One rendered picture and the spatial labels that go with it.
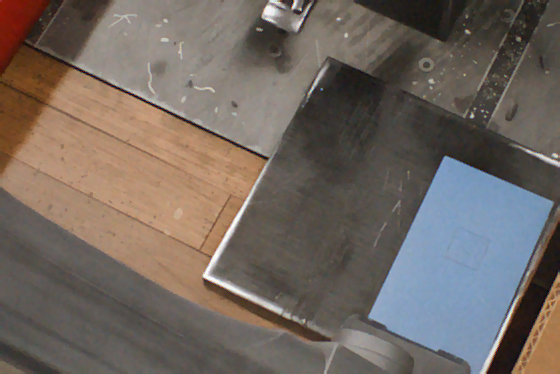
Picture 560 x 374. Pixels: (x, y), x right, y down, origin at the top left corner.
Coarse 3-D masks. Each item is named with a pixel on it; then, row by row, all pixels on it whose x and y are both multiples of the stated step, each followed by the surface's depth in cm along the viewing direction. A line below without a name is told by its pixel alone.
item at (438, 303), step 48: (432, 192) 79; (480, 192) 79; (528, 192) 79; (432, 240) 78; (528, 240) 78; (384, 288) 77; (432, 288) 77; (480, 288) 77; (432, 336) 76; (480, 336) 76
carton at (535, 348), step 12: (552, 288) 75; (552, 300) 72; (540, 312) 77; (552, 312) 78; (540, 324) 71; (552, 324) 78; (540, 336) 78; (552, 336) 78; (528, 348) 71; (540, 348) 77; (552, 348) 77; (528, 360) 70; (540, 360) 77; (552, 360) 77; (516, 372) 70; (528, 372) 77; (540, 372) 77; (552, 372) 77
